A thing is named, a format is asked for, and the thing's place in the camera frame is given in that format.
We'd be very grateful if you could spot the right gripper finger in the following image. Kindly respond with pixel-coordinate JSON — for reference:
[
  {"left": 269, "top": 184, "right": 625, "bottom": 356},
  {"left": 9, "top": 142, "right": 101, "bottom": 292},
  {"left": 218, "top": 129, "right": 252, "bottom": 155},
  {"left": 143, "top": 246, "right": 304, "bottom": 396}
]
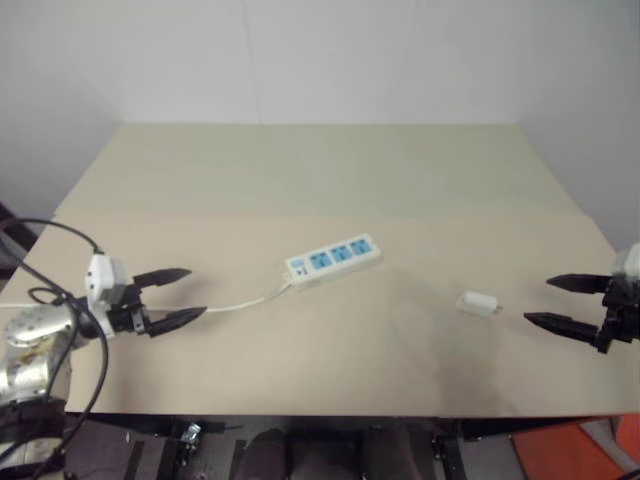
[
  {"left": 545, "top": 272, "right": 614, "bottom": 297},
  {"left": 523, "top": 311, "right": 601, "bottom": 347}
]

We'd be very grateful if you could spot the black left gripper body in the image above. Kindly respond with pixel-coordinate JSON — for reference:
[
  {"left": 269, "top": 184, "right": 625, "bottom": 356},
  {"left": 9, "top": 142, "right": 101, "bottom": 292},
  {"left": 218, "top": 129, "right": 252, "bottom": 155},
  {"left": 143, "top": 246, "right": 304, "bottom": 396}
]
[{"left": 105, "top": 282, "right": 152, "bottom": 339}]

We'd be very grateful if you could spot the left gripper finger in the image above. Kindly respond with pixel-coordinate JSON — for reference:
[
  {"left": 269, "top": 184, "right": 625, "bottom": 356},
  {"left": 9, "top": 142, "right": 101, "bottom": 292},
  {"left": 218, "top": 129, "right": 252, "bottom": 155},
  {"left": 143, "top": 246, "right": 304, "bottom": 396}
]
[
  {"left": 132, "top": 267, "right": 193, "bottom": 290},
  {"left": 145, "top": 306, "right": 208, "bottom": 340}
]

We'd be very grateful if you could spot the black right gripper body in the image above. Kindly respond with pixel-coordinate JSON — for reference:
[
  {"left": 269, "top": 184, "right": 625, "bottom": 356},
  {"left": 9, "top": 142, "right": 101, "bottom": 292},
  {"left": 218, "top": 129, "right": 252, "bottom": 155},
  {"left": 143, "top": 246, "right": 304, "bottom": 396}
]
[{"left": 596, "top": 277, "right": 640, "bottom": 356}]

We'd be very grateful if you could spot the white plug adapter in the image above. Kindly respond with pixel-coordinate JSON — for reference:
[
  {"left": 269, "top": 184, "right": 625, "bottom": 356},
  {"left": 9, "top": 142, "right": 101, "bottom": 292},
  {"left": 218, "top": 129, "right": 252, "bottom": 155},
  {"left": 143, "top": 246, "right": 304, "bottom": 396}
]
[{"left": 455, "top": 290, "right": 504, "bottom": 318}]

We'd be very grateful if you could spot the white and blue power strip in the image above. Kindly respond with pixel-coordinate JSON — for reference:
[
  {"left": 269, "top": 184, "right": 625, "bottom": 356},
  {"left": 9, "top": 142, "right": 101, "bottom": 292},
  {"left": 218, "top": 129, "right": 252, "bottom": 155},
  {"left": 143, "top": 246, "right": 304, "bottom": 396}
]
[{"left": 284, "top": 232, "right": 382, "bottom": 288}]

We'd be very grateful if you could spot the silver metal table clamp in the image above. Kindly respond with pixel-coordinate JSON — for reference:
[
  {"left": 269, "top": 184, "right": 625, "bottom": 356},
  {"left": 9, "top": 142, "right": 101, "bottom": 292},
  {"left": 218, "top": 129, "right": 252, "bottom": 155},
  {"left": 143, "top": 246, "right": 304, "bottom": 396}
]
[{"left": 178, "top": 422, "right": 204, "bottom": 452}]

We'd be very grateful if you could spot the orange floor object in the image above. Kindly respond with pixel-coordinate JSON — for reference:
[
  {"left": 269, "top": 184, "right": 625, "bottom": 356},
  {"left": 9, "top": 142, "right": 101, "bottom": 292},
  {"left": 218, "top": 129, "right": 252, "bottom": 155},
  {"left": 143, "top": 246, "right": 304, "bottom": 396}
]
[{"left": 510, "top": 420, "right": 640, "bottom": 480}]

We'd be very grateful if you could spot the dark equipment beside table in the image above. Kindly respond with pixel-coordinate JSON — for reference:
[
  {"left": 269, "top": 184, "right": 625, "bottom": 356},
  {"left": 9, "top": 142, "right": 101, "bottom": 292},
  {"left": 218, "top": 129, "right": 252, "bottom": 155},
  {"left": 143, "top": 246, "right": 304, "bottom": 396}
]
[{"left": 0, "top": 199, "right": 49, "bottom": 306}]

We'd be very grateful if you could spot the dark rounded shape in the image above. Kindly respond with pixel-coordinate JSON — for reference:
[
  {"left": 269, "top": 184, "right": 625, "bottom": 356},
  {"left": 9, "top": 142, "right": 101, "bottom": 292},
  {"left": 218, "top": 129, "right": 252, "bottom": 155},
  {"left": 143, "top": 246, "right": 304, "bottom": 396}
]
[{"left": 234, "top": 427, "right": 292, "bottom": 480}]

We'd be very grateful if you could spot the black table clamp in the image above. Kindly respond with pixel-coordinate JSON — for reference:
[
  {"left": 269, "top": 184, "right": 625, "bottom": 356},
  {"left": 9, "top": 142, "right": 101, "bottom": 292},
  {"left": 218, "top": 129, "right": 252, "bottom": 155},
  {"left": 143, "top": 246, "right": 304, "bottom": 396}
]
[{"left": 432, "top": 433, "right": 460, "bottom": 469}]

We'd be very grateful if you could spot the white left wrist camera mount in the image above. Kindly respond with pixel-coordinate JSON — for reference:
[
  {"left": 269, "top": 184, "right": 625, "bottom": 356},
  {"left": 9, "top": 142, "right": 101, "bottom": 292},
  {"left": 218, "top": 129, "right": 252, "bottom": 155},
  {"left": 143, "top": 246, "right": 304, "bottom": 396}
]
[{"left": 83, "top": 253, "right": 135, "bottom": 337}]

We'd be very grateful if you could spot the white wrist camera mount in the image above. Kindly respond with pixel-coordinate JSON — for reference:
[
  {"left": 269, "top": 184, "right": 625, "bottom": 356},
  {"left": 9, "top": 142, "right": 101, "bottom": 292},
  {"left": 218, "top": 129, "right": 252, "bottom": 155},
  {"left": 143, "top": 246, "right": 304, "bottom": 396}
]
[
  {"left": 83, "top": 253, "right": 135, "bottom": 337},
  {"left": 609, "top": 241, "right": 640, "bottom": 291}
]

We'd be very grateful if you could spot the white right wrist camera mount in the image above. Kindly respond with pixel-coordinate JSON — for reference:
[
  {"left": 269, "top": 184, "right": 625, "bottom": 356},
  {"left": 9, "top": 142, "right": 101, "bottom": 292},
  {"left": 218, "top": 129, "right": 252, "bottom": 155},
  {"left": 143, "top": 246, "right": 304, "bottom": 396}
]
[{"left": 609, "top": 241, "right": 640, "bottom": 291}]

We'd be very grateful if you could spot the white power strip cord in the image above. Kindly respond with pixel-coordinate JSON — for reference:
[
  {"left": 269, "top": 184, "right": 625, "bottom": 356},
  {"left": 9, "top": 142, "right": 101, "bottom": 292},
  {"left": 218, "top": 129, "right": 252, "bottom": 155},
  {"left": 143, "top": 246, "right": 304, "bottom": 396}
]
[{"left": 0, "top": 279, "right": 294, "bottom": 316}]

